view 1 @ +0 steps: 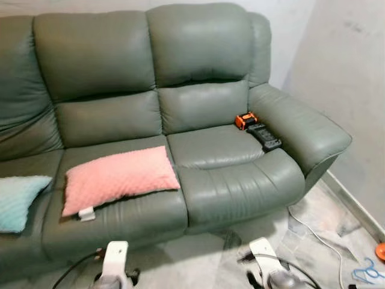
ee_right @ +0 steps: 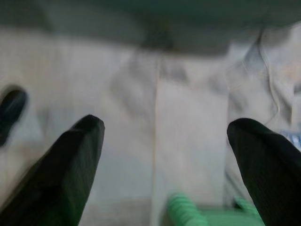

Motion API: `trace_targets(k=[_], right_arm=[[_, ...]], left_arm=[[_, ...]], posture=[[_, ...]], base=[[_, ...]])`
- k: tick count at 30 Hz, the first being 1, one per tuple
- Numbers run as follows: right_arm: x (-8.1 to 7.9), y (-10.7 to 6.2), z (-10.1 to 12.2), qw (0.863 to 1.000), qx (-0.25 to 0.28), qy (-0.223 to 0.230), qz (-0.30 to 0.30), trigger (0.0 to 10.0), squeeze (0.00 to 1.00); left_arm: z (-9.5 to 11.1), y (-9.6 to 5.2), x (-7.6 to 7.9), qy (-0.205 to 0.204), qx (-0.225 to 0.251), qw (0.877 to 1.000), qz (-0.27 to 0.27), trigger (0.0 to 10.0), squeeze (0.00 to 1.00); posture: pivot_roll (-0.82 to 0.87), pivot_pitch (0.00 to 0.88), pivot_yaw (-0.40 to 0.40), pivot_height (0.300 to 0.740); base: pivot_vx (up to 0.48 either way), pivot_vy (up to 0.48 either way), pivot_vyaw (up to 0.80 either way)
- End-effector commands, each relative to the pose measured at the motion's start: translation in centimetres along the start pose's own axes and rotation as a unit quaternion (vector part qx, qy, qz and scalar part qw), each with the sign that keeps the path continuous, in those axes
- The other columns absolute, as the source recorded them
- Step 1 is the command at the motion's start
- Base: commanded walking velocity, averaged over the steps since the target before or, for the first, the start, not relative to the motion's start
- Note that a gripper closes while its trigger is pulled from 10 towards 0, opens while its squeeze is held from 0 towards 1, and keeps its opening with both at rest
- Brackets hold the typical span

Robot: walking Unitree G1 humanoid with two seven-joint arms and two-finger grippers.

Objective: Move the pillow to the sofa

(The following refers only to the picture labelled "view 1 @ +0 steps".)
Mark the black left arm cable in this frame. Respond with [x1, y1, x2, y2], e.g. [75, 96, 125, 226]
[51, 250, 106, 289]

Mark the teal fluffy pillow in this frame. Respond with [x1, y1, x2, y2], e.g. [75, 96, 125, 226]
[0, 175, 54, 234]

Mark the green leather sofa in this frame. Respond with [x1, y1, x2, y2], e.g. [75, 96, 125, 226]
[0, 2, 354, 281]

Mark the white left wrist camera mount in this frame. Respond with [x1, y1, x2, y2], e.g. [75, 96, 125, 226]
[101, 241, 130, 278]

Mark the orange and black device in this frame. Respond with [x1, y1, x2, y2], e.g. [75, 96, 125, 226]
[235, 112, 259, 131]

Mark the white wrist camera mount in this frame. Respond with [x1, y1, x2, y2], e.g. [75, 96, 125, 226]
[248, 238, 283, 275]
[101, 241, 130, 278]

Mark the black handheld device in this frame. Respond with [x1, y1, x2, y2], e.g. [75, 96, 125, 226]
[245, 122, 283, 152]

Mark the white cable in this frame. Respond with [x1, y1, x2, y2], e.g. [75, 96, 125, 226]
[288, 205, 350, 289]

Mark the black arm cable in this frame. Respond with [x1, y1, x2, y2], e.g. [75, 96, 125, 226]
[238, 252, 322, 289]
[51, 250, 106, 289]

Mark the blue wire hanger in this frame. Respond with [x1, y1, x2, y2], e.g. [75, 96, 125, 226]
[351, 258, 385, 287]

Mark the orange round object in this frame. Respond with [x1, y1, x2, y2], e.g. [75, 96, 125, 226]
[374, 241, 385, 263]

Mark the pink fluffy pillow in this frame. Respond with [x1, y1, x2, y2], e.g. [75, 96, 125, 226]
[62, 145, 181, 222]

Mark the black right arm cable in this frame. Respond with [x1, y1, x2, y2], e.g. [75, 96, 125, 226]
[238, 252, 322, 289]

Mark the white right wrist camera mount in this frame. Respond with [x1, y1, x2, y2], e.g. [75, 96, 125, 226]
[248, 238, 283, 275]

